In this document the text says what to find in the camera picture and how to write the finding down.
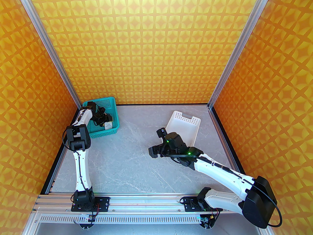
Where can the white paper napkin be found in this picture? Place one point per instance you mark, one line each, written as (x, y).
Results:
(108, 126)

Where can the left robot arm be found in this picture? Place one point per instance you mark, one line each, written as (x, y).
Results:
(82, 170)

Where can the teal plastic perforated basket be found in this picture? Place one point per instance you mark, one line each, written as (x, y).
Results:
(113, 111)

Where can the white plastic perforated basket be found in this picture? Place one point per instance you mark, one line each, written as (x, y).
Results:
(183, 126)

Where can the small electronics board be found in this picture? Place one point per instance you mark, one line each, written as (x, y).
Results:
(206, 220)
(91, 218)

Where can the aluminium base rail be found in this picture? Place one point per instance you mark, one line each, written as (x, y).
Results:
(146, 202)

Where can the aluminium frame post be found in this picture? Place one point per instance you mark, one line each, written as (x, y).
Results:
(49, 48)
(237, 50)

